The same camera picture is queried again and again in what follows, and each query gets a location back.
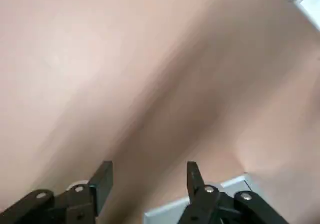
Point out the grey drawer cabinet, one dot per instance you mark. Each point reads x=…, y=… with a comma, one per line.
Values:
x=162, y=209

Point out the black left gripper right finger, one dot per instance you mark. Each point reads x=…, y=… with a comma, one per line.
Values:
x=200, y=204

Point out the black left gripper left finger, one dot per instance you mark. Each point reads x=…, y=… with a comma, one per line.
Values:
x=75, y=204

